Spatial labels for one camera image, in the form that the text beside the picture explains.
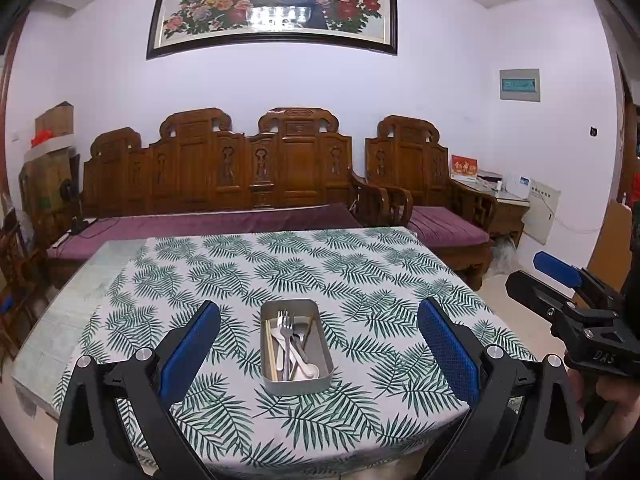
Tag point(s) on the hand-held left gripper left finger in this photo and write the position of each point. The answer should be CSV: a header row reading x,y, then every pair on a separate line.
x,y
190,355

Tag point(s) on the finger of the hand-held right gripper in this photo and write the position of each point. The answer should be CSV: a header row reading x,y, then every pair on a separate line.
x,y
555,266
535,292

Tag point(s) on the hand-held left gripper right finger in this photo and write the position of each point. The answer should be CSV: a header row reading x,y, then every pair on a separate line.
x,y
447,355

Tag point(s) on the wooden chopstick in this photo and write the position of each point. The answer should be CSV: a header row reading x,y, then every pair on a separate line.
x,y
270,350
309,327

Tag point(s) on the metal fork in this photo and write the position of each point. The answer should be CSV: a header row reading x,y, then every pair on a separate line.
x,y
282,322

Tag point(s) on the white soup spoon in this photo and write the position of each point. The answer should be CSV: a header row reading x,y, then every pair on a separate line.
x,y
298,370

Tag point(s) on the white plastic spoon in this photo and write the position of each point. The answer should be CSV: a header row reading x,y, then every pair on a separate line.
x,y
312,371

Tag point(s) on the rectangular metal tin container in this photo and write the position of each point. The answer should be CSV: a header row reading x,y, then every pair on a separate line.
x,y
322,360

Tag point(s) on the person's right hand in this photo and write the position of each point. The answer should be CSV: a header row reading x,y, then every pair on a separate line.
x,y
620,405

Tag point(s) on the clear plastic bag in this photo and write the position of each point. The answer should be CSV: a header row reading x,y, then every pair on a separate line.
x,y
506,256

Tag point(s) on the flat cardboard sheet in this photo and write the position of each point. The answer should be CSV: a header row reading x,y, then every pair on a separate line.
x,y
610,255

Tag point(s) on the beige panel board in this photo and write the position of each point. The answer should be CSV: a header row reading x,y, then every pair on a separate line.
x,y
542,210

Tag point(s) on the wooden side table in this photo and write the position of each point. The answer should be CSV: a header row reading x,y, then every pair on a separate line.
x,y
505,215

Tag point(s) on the white box with blue label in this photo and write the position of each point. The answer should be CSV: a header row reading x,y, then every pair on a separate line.
x,y
517,187

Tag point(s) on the white printer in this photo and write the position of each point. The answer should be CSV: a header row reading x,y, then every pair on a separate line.
x,y
490,181

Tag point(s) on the square purple armchair cushion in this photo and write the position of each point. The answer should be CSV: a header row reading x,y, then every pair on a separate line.
x,y
447,225

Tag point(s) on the green leaf print tablecloth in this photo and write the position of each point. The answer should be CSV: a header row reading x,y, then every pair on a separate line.
x,y
350,270

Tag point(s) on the long purple sofa cushion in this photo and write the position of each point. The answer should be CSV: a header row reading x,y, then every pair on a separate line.
x,y
200,225

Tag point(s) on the red gift box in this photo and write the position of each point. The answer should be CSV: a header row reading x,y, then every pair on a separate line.
x,y
464,167

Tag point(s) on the carved wooden armchair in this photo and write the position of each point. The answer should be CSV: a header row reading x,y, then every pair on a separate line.
x,y
410,160

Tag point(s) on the carved wooden sofa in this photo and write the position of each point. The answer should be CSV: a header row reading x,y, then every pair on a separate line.
x,y
200,170

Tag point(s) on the wooden chair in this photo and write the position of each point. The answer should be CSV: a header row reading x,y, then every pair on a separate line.
x,y
20,270

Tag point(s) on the large cardboard box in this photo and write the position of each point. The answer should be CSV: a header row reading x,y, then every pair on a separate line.
x,y
47,180

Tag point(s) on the red cloth item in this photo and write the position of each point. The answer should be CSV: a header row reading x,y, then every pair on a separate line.
x,y
42,138

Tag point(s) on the small cardboard box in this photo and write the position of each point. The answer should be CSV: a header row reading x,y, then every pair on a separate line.
x,y
55,120

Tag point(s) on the framed peacock flower painting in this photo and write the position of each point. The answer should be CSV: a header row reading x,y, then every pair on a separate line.
x,y
275,5

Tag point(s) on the grey wall electrical panel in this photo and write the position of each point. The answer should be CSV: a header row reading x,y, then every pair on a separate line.
x,y
520,85

